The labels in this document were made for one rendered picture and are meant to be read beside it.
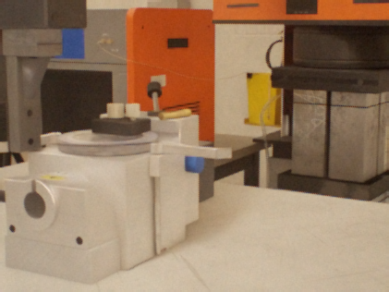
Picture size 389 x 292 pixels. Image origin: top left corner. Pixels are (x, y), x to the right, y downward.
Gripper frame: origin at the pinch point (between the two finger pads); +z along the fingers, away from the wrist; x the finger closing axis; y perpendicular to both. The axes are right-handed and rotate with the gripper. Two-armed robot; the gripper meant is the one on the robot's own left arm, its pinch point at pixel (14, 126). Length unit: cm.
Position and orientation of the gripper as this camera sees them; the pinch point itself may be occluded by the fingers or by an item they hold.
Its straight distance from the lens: 63.0
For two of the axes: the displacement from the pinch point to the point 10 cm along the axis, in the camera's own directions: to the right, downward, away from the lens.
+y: -5.4, 1.4, -8.3
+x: 8.4, 0.9, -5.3
